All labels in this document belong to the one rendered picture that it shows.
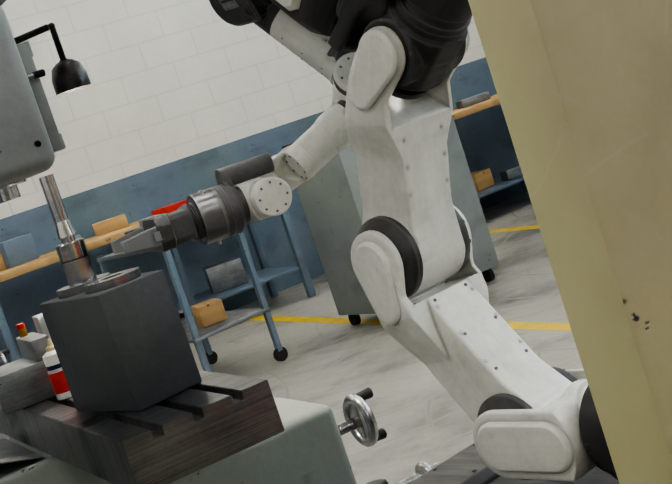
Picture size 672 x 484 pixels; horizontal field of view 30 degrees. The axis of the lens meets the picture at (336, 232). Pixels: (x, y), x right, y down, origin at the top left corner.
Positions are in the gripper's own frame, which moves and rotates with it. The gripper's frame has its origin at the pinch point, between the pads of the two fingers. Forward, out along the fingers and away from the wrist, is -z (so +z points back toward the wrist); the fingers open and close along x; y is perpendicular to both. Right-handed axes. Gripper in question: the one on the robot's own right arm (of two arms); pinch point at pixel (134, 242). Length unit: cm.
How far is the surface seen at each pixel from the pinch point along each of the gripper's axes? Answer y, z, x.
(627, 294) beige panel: 3, 1, 143
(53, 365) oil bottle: 16.9, -17.2, -20.1
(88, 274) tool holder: 2.3, -9.1, 2.1
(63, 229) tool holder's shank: -5.8, -10.3, 1.3
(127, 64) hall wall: -82, 162, -712
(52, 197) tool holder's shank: -11.2, -10.2, 1.1
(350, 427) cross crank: 53, 37, -40
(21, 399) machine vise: 21.5, -23.9, -27.3
